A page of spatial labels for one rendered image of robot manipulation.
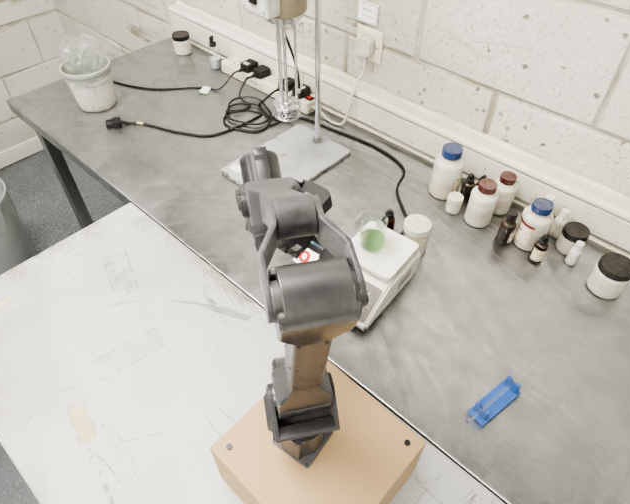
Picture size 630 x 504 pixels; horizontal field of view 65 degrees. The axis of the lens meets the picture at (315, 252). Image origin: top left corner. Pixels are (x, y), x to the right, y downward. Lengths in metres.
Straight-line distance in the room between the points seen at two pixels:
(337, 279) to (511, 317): 0.70
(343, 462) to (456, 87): 0.92
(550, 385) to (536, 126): 0.58
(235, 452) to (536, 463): 0.48
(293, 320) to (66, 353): 0.71
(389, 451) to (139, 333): 0.53
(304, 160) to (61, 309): 0.68
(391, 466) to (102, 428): 0.48
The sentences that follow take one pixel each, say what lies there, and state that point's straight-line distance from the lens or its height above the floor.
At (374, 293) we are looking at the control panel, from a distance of 0.96.
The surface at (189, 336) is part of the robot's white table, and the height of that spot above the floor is 0.90.
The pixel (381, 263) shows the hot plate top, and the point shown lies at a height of 0.99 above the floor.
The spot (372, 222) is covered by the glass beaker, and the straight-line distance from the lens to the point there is 1.00.
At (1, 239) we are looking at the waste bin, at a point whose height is 0.28.
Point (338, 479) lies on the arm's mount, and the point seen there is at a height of 1.01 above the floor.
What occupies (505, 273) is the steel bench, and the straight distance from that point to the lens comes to 1.14.
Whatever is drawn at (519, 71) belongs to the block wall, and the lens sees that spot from 1.23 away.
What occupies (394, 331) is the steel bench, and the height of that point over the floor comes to 0.90.
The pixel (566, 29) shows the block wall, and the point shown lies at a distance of 1.17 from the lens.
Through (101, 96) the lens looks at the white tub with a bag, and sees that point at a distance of 1.66.
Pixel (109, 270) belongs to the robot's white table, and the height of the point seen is 0.90.
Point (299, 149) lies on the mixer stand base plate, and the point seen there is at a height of 0.91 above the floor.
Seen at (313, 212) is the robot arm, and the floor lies 1.41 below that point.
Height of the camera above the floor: 1.71
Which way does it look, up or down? 47 degrees down
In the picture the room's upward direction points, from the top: straight up
